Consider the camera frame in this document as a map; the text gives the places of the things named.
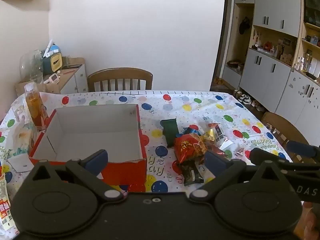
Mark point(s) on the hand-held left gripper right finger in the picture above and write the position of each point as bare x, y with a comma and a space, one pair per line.
216, 162

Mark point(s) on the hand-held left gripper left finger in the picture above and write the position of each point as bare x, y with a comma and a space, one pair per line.
96, 160

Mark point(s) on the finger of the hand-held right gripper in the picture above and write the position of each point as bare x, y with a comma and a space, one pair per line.
265, 155
301, 148

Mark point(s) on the small candy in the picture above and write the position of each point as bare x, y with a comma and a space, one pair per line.
240, 151

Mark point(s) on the yellow snack packet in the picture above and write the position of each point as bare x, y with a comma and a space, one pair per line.
208, 135

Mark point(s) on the dark seaweed packet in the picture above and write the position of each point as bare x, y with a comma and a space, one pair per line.
191, 175

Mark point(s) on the pink clear snack packet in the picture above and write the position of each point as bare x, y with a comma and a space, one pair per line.
218, 133

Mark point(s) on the red cardboard box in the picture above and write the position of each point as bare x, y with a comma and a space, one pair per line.
100, 130

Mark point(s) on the blue snack packet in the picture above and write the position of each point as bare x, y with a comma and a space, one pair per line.
192, 130

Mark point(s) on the person's right hand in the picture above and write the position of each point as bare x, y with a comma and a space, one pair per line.
313, 215

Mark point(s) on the shiny red foil packet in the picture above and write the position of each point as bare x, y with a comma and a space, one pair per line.
220, 152

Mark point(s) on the white snack packet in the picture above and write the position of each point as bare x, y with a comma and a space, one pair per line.
226, 145

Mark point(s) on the wooden chair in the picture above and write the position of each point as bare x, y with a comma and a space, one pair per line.
120, 76
287, 130

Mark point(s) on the red snack packet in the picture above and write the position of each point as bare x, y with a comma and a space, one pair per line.
188, 148

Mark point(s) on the pale pink shoe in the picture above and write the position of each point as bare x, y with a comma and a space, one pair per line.
258, 106

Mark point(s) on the green snack packet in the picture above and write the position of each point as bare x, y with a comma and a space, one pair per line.
170, 133

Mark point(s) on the balloon print tablecloth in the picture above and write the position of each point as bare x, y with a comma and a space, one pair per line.
200, 110

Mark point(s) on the white striped sneaker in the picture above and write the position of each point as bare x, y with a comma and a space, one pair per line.
240, 98
247, 100

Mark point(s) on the floral tissue pack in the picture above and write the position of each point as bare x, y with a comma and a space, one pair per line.
23, 137

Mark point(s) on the white card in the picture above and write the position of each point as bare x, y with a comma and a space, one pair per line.
20, 163

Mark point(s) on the orange drink bottle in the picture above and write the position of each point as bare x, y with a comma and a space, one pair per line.
36, 107

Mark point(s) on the brown slipper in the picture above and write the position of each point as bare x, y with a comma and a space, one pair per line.
220, 81

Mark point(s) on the wooden side cabinet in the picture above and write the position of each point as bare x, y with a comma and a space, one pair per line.
72, 80

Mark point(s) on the clear drinking glass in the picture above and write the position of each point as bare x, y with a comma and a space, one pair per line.
20, 113

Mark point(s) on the pink white small device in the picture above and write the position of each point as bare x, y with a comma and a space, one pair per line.
52, 78

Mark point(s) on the white packet red yellow label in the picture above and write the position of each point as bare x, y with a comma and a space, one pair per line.
5, 205

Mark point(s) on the teal and yellow tissue box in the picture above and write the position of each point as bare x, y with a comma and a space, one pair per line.
52, 60

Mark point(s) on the round glass vase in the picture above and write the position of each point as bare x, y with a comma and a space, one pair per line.
30, 66

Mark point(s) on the dark hanging bag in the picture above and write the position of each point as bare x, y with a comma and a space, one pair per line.
244, 25

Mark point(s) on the grey wall cabinet unit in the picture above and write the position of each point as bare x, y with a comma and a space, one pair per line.
275, 80

